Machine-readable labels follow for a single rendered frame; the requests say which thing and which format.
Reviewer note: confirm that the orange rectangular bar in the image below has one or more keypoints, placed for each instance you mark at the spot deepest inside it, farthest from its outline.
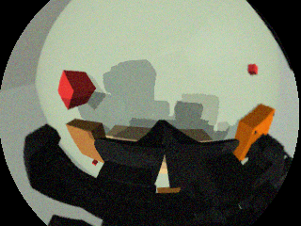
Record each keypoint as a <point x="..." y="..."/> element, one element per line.
<point x="167" y="189"/>

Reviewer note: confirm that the red cube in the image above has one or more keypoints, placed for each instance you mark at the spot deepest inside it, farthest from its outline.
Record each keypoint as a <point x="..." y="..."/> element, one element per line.
<point x="75" y="88"/>

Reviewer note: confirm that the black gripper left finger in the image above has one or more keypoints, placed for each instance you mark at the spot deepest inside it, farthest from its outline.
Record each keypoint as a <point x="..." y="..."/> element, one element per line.
<point x="146" y="153"/>

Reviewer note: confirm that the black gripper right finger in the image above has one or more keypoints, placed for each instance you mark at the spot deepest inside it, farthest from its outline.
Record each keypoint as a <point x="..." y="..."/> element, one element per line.
<point x="183" y="154"/>

